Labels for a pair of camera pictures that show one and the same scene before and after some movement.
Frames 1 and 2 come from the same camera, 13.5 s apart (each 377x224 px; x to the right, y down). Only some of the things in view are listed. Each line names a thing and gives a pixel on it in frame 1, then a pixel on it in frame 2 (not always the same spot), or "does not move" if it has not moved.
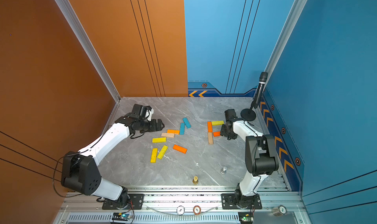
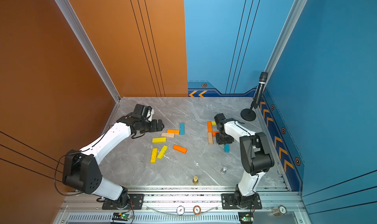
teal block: [187, 123] to [227, 148]
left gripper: [154, 126] does not move
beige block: [168, 135] does not move
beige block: [210, 138] does not move
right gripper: [223, 132] to [229, 140]
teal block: [182, 128] does not move
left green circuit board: [123, 216] does not move
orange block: [209, 126] does not move
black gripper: [230, 115] to [220, 119]
